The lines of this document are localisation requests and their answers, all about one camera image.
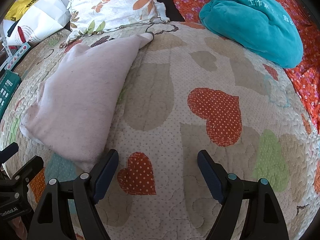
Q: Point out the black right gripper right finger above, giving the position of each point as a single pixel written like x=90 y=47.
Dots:
x=264 y=218

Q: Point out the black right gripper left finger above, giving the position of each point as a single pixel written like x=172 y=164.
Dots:
x=86 y=191

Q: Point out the pale pink embroidered sweater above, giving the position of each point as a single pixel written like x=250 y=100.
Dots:
x=74 y=107

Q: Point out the green cardboard box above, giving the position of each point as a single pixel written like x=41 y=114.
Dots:
x=9 y=84

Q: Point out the heart patterned quilt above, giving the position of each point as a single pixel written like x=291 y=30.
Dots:
x=190 y=90

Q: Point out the long teal toy box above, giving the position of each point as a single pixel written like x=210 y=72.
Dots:
x=19 y=54

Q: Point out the white paper shopping bag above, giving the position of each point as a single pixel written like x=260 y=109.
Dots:
x=43 y=19

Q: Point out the white floral pillow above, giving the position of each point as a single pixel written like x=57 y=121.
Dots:
x=96 y=16

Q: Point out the yellow plastic bag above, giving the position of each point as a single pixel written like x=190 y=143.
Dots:
x=18 y=9

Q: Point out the teal plush cushion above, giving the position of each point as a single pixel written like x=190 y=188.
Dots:
x=261 y=26

